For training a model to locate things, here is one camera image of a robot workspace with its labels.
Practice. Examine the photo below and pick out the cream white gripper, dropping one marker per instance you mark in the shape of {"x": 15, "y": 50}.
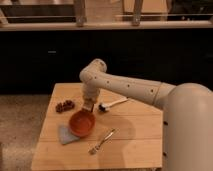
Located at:
{"x": 90, "y": 96}

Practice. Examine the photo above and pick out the red bowl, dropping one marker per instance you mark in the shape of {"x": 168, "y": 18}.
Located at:
{"x": 81, "y": 123}

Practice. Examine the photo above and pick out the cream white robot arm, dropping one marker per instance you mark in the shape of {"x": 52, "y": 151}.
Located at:
{"x": 187, "y": 109}

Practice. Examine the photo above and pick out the brown grape bunch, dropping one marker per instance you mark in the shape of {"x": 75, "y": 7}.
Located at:
{"x": 65, "y": 106}

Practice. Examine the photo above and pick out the silver metal fork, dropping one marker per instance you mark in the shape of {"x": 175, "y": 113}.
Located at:
{"x": 97, "y": 147}

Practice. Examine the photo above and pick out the grey blue cloth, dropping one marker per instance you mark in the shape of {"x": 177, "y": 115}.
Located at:
{"x": 65, "y": 137}

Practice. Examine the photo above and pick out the wooden railing shelf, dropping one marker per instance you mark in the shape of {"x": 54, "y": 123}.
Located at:
{"x": 24, "y": 15}

